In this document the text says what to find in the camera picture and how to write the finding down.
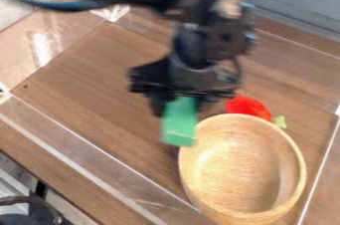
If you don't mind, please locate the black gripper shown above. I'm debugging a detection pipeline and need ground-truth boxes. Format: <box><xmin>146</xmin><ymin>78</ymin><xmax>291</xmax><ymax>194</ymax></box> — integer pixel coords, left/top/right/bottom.
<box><xmin>129</xmin><ymin>29</ymin><xmax>242</xmax><ymax>117</ymax></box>

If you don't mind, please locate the green rectangular block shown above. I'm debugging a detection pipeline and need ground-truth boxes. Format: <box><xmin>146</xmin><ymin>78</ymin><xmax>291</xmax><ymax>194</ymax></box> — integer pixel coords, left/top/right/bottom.
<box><xmin>161</xmin><ymin>97</ymin><xmax>197</xmax><ymax>147</ymax></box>

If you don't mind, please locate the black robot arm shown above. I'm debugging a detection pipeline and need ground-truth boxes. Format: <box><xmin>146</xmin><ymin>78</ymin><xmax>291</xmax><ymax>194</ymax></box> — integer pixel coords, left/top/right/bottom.
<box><xmin>27</xmin><ymin>0</ymin><xmax>255</xmax><ymax>115</ymax></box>

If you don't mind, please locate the brown wooden bowl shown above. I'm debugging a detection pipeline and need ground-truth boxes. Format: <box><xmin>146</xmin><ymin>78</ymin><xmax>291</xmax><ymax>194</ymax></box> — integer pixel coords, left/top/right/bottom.
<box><xmin>177</xmin><ymin>113</ymin><xmax>306</xmax><ymax>225</ymax></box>

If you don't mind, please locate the red plush strawberry toy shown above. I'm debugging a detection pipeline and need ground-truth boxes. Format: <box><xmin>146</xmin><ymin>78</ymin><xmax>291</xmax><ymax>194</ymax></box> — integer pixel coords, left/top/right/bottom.
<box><xmin>225</xmin><ymin>96</ymin><xmax>286</xmax><ymax>129</ymax></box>

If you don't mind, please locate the clear acrylic front barrier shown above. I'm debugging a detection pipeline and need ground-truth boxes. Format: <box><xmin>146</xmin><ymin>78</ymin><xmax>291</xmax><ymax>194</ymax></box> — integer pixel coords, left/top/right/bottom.
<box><xmin>0</xmin><ymin>95</ymin><xmax>215</xmax><ymax>225</ymax></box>

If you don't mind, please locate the clear acrylic corner bracket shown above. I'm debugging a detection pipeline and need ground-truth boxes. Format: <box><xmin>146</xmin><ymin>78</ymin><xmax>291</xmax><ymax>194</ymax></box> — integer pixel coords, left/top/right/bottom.
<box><xmin>90</xmin><ymin>4</ymin><xmax>130</xmax><ymax>22</ymax></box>

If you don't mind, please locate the black clamp with cable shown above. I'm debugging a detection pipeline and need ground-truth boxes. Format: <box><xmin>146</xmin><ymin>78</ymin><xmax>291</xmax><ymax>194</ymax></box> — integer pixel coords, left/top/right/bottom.
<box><xmin>0</xmin><ymin>193</ymin><xmax>75</xmax><ymax>225</ymax></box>

